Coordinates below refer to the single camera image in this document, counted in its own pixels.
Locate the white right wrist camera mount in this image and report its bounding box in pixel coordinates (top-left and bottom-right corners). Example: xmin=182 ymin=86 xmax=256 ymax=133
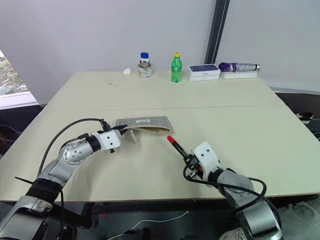
xmin=193 ymin=141 xmax=223 ymax=181

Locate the grey striped cloth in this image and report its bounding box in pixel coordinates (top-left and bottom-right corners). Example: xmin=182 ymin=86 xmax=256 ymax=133
xmin=274 ymin=196 xmax=320 ymax=240

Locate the flat white box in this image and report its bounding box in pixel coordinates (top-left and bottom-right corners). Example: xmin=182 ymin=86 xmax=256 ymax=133
xmin=219 ymin=70 xmax=259 ymax=80

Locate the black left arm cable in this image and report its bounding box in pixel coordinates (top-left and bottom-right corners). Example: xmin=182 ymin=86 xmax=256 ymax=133
xmin=37 ymin=118 xmax=111 ymax=240

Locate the dark vertical wall pillar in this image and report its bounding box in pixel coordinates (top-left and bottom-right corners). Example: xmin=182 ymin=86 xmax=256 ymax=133
xmin=203 ymin=0 xmax=231 ymax=65

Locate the black table frame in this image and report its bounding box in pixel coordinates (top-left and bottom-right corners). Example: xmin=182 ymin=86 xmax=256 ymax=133
xmin=51 ymin=201 xmax=106 ymax=230

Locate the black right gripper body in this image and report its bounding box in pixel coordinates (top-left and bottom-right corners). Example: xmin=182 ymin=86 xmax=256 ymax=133
xmin=184 ymin=154 xmax=204 ymax=180

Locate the red marker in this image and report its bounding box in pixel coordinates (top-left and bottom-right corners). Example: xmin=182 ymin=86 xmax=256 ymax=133
xmin=166 ymin=135 xmax=187 ymax=158

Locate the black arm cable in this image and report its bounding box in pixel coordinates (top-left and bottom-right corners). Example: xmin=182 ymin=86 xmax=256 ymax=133
xmin=37 ymin=118 xmax=111 ymax=240
xmin=182 ymin=164 xmax=268 ymax=214

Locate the purple and silver folded umbrella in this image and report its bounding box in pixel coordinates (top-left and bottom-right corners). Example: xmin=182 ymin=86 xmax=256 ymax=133
xmin=218 ymin=61 xmax=262 ymax=74

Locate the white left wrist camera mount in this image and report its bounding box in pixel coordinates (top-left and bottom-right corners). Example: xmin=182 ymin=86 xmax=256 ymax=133
xmin=93 ymin=129 xmax=123 ymax=153

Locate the white patterned shoe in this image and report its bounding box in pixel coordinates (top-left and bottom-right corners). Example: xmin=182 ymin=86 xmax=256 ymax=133
xmin=218 ymin=226 xmax=251 ymax=240

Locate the white bottle with blue cap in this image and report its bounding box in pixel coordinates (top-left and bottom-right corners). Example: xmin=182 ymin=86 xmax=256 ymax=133
xmin=139 ymin=51 xmax=151 ymax=69

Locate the white phone box dark lid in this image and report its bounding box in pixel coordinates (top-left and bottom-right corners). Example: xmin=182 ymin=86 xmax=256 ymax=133
xmin=187 ymin=63 xmax=222 ymax=82

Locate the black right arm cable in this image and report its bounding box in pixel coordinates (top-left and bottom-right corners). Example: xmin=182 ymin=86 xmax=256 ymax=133
xmin=182 ymin=164 xmax=268 ymax=214

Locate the black and white shoe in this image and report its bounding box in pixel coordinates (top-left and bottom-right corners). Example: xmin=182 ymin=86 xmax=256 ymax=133
xmin=295 ymin=111 xmax=316 ymax=125

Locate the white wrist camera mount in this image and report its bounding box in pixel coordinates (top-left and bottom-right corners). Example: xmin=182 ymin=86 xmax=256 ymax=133
xmin=193 ymin=141 xmax=223 ymax=181
xmin=93 ymin=129 xmax=123 ymax=153

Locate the green plastic soda bottle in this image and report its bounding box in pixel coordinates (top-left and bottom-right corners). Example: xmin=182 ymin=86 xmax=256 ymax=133
xmin=171 ymin=52 xmax=183 ymax=84

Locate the white tape roll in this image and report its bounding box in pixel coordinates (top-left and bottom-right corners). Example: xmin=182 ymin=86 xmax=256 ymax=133
xmin=137 ymin=62 xmax=154 ymax=79

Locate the grey grid zip pouch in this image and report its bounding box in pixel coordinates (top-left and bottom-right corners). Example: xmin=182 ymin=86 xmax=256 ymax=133
xmin=115 ymin=115 xmax=175 ymax=145

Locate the white cable on floor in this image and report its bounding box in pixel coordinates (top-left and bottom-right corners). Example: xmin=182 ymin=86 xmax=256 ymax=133
xmin=107 ymin=210 xmax=189 ymax=239

